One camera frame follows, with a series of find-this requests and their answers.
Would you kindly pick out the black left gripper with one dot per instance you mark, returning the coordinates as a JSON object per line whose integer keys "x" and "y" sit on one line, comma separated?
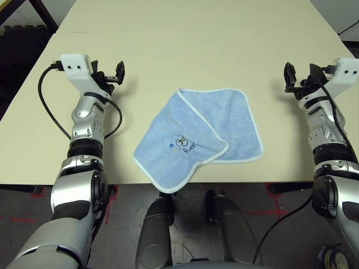
{"x": 105, "y": 81}

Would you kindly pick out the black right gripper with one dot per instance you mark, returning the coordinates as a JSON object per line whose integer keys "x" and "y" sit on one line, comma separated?
{"x": 305, "y": 88}

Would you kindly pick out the light blue towel white trim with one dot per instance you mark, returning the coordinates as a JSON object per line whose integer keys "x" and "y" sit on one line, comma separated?
{"x": 230, "y": 126}

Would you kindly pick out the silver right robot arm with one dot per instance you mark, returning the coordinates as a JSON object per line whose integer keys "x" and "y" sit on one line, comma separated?
{"x": 325, "y": 134}

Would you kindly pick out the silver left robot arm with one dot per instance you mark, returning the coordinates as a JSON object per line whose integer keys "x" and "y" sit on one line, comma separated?
{"x": 70, "y": 196}

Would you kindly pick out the black foam floor mat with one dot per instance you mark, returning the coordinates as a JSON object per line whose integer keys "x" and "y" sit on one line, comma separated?
{"x": 25, "y": 29}

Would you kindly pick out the grey robot left leg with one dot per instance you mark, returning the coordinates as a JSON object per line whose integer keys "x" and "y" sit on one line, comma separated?
{"x": 155, "y": 224}

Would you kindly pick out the grey robot leg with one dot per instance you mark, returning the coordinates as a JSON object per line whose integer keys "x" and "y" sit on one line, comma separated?
{"x": 155, "y": 224}
{"x": 235, "y": 224}

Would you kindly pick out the grey robot right leg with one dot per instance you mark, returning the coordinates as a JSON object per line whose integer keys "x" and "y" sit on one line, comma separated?
{"x": 235, "y": 224}

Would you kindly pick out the yellow and blue floor object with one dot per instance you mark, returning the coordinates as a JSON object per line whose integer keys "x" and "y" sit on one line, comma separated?
{"x": 333, "y": 257}

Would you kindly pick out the grey robot waist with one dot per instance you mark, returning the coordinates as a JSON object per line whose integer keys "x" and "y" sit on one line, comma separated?
{"x": 202, "y": 264}

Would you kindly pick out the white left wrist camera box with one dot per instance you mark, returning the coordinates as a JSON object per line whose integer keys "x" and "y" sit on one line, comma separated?
{"x": 75, "y": 67}

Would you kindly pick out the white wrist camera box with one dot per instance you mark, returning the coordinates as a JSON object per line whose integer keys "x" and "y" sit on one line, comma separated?
{"x": 347, "y": 71}
{"x": 75, "y": 67}

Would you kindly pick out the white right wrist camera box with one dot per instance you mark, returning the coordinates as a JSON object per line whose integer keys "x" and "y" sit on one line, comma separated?
{"x": 347, "y": 71}

